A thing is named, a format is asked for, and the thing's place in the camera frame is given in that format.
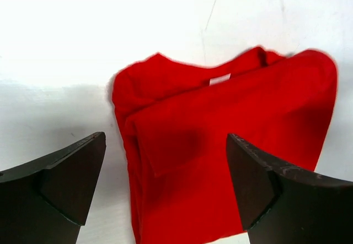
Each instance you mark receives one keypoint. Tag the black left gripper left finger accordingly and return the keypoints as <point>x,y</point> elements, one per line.
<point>47,200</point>

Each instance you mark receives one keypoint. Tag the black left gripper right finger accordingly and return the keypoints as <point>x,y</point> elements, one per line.
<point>280,202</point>

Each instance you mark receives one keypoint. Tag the red t shirt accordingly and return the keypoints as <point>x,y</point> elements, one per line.
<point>174,119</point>

